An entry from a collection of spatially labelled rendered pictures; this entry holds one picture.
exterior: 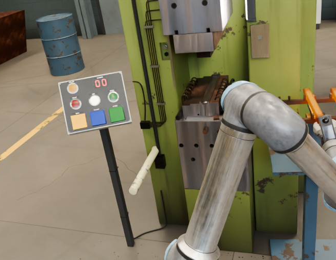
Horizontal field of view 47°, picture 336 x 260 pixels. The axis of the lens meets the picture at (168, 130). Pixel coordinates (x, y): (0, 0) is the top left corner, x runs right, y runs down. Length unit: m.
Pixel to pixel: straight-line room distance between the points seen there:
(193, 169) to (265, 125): 1.23
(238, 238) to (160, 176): 0.63
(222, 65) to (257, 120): 1.47
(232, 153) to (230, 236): 1.38
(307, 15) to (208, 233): 1.60
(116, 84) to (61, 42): 4.39
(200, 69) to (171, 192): 0.83
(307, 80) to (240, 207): 0.91
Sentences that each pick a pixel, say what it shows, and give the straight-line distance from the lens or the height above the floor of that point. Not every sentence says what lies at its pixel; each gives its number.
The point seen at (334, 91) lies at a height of 1.03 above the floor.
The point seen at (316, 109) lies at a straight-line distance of 1.86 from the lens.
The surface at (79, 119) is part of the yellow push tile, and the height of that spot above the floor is 1.02.
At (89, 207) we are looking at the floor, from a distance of 3.17.
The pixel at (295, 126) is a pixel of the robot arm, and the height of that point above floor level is 1.33.
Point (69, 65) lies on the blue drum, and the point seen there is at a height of 0.15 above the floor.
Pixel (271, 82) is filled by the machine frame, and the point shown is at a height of 1.04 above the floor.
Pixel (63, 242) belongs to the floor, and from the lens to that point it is 2.93.
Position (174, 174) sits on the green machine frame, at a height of 0.43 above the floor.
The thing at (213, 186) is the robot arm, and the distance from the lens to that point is 1.21.
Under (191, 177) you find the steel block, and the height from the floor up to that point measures 0.55.
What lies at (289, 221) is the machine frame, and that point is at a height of 0.10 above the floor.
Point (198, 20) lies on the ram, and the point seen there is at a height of 1.42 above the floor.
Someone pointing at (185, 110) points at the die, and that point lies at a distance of 2.12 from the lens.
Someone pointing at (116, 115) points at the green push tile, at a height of 1.00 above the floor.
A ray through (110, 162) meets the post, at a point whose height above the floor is 0.66.
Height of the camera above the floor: 1.82
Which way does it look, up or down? 27 degrees down
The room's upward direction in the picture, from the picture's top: 9 degrees counter-clockwise
